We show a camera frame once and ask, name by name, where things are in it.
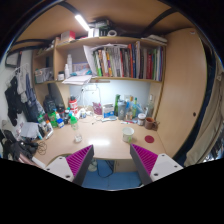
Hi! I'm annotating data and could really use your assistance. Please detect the clear glass liquor bottle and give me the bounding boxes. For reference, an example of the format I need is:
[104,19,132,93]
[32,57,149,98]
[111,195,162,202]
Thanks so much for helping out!
[146,94,154,117]

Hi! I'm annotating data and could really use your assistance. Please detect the white bottle on shelf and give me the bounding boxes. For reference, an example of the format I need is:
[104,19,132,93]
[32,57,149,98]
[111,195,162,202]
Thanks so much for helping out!
[67,54,72,75]

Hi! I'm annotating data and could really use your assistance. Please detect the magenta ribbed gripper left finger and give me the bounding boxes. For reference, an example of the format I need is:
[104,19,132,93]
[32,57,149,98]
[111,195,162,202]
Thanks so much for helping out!
[66,145,94,186]

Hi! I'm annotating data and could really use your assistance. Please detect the hanging dark clothes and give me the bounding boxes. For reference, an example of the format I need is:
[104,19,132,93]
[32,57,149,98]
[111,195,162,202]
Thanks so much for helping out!
[5,77,23,126]

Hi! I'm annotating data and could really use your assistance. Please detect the green-capped clear water bottle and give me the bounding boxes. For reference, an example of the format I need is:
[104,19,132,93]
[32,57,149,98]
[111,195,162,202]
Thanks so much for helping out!
[70,115,78,131]

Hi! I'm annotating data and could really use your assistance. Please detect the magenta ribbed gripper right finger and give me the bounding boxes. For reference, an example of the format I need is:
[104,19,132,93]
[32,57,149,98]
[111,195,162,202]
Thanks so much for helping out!
[130,144,158,185]

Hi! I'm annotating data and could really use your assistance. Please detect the beige curtain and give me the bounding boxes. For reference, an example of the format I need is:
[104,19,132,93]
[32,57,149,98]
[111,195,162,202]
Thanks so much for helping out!
[183,56,224,168]

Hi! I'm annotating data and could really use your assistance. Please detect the white paper cup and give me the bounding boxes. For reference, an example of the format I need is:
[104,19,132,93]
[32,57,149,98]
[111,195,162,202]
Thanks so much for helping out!
[122,127,134,143]

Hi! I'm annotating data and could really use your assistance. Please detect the brown ceramic mug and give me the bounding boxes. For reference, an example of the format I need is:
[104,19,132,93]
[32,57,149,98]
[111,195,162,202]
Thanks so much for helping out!
[144,117,158,130]

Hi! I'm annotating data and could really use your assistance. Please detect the small clear drinking glass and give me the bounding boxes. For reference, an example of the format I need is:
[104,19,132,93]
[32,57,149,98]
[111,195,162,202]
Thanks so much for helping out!
[74,133,82,143]

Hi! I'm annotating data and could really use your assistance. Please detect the row of books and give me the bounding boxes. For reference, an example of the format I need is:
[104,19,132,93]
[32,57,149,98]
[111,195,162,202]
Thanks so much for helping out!
[84,41,164,82]

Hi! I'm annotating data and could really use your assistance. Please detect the fluorescent tube light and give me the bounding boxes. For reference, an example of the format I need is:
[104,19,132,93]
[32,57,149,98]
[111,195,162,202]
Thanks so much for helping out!
[75,14,90,32]

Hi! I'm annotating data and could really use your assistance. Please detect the stack of white papers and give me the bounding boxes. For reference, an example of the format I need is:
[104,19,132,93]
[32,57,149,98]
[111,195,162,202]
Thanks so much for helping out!
[63,75,92,85]

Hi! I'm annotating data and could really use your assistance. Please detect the red white canister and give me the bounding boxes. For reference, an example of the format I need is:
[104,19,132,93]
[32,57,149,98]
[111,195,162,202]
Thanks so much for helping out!
[69,96,78,114]

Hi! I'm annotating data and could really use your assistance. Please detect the blue white tissue box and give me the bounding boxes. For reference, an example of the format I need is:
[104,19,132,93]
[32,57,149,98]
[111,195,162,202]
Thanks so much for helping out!
[103,103,114,118]

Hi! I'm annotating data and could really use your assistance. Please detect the red round coaster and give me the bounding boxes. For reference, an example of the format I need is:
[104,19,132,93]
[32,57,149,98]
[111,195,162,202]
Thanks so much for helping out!
[145,135,154,143]

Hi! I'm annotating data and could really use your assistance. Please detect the dark green tall bottle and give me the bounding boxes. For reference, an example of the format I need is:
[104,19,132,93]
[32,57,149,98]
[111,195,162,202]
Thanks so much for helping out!
[114,94,120,116]

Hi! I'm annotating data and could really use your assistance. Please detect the white-lidded dark jar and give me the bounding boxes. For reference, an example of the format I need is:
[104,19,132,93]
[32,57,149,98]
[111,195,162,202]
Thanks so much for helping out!
[137,113,146,126]

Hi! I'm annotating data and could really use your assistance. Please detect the magenta patterned pouch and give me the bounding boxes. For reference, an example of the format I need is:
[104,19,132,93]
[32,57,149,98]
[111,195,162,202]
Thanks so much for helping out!
[93,102,102,115]

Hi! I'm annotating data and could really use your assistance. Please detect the grey shaker bottle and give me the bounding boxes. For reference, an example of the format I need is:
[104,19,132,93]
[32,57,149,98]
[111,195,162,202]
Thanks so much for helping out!
[118,100,126,120]

